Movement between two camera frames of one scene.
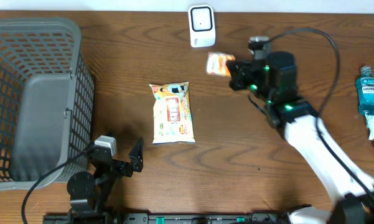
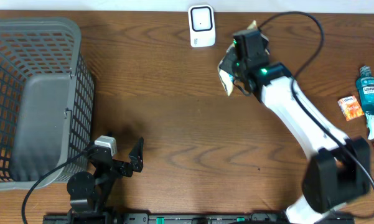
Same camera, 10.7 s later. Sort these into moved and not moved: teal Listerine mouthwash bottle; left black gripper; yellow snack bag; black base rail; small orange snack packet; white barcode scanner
Moved: yellow snack bag; small orange snack packet
Not moved: white barcode scanner; left black gripper; teal Listerine mouthwash bottle; black base rail
